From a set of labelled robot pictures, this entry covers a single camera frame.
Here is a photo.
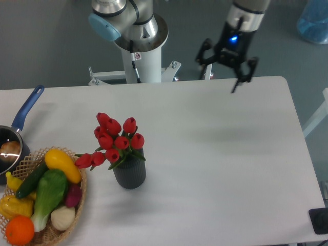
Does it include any yellow banana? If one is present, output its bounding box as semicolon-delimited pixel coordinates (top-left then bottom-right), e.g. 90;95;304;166
5;171;36;200

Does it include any grey object right edge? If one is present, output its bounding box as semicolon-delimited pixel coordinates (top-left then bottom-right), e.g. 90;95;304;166
320;180;328;200

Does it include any orange fruit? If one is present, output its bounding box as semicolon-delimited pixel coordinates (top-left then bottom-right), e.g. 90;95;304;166
5;216;34;245

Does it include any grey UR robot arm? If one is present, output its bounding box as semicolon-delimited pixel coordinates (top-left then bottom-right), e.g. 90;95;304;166
88;1;267;86

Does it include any blue handled saucepan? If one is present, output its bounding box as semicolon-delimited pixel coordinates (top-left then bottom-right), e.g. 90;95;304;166
1;85;45;185

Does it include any brown bread roll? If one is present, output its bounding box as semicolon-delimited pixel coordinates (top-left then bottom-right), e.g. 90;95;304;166
1;141;21;163

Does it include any dark green cucumber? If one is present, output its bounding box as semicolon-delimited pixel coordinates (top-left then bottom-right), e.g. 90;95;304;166
15;162;49;199

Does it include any yellow squash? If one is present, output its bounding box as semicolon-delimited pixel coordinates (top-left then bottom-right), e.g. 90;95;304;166
45;149;82;184

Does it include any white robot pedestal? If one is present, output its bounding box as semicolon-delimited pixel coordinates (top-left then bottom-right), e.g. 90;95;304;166
88;43;182;86

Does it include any green bok choy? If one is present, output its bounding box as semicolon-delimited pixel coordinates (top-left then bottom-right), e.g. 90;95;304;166
31;169;68;233

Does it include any black cable on pedestal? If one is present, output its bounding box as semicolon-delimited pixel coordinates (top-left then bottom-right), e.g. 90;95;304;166
129;39;142;84

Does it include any black device at table edge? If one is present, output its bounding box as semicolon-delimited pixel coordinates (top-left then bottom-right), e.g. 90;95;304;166
309;208;328;235

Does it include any white garlic bulb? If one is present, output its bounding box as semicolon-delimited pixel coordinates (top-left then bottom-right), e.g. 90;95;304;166
51;206;75;231

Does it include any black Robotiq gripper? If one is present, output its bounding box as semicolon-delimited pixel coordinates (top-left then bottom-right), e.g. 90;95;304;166
194;22;259;94

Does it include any white frame leg right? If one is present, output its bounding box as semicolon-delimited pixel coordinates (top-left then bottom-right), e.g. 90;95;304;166
302;88;327;138

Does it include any dark grey ribbed vase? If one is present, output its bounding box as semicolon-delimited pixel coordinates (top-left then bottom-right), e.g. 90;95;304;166
113;154;146;189

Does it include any yellow bell pepper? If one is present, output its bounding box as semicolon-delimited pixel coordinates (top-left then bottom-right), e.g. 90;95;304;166
1;195;34;220

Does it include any red tulip bouquet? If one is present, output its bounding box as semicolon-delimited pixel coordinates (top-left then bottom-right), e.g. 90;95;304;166
75;112;146;170

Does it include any purple red onion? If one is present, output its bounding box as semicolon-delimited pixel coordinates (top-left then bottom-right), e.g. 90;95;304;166
64;184;83;208

